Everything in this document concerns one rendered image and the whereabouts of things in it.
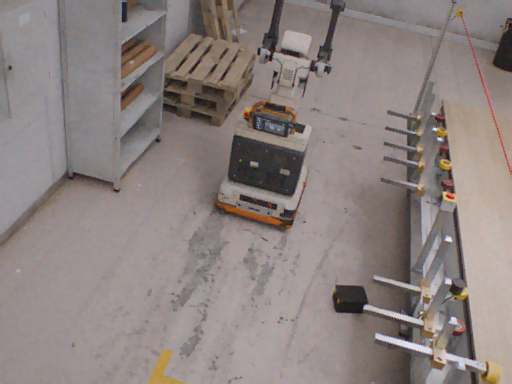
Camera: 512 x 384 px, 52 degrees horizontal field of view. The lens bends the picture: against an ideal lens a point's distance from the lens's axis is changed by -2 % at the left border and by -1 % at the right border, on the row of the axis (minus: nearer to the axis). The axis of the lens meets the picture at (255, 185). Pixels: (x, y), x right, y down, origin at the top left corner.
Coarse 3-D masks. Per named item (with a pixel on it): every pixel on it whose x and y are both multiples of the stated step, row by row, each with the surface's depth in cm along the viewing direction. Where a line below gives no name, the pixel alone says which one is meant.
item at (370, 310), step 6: (366, 306) 245; (372, 306) 245; (366, 312) 244; (372, 312) 243; (378, 312) 243; (384, 312) 243; (390, 312) 244; (384, 318) 243; (390, 318) 243; (396, 318) 242; (402, 318) 242; (408, 318) 242; (414, 318) 243; (408, 324) 242; (414, 324) 241; (420, 324) 240; (438, 330) 240
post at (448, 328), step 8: (448, 320) 209; (456, 320) 209; (448, 328) 209; (440, 336) 213; (448, 336) 212; (440, 344) 215; (424, 360) 227; (424, 368) 225; (416, 376) 232; (424, 376) 227
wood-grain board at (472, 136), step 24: (456, 120) 419; (480, 120) 427; (504, 120) 434; (456, 144) 385; (480, 144) 391; (504, 144) 397; (456, 168) 356; (480, 168) 361; (504, 168) 366; (456, 192) 331; (480, 192) 335; (504, 192) 340; (456, 216) 313; (480, 216) 313; (504, 216) 317; (480, 240) 293; (504, 240) 297; (480, 264) 276; (504, 264) 279; (480, 288) 260; (504, 288) 263; (480, 312) 247; (504, 312) 249; (480, 336) 234; (504, 336) 236; (480, 360) 223; (504, 360) 225
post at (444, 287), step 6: (444, 282) 229; (450, 282) 229; (438, 288) 236; (444, 288) 231; (438, 294) 233; (444, 294) 232; (432, 300) 240; (438, 300) 235; (432, 306) 238; (438, 306) 237; (426, 312) 244; (432, 312) 240; (432, 318) 242; (420, 330) 247; (420, 336) 249
